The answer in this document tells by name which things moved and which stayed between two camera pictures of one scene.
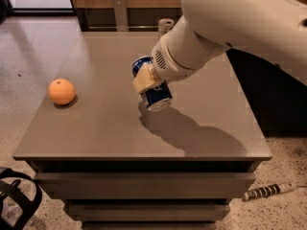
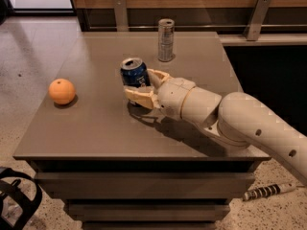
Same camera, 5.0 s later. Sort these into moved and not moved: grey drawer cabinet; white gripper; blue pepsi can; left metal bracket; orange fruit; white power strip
Moved: white gripper; blue pepsi can
Not moved: white power strip; orange fruit; left metal bracket; grey drawer cabinet
